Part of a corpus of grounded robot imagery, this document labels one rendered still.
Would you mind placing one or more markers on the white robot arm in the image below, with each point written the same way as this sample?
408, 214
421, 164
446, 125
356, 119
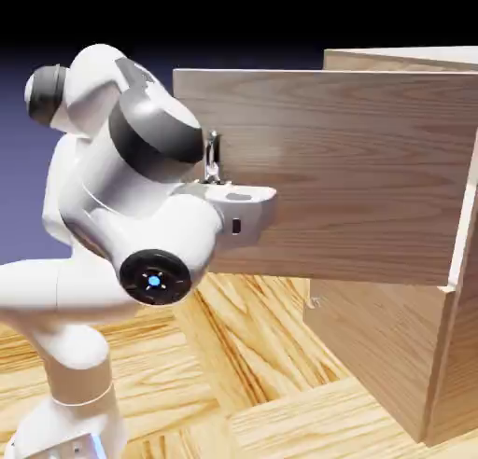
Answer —
112, 205

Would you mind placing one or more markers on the wide light wood door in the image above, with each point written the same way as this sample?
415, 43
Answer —
336, 168

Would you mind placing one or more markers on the light wood cabinet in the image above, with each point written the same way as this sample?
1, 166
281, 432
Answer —
459, 354

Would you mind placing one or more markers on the small light wood door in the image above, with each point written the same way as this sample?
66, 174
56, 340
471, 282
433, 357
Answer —
381, 347

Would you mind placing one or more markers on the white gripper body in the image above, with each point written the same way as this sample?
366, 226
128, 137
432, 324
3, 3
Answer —
239, 194

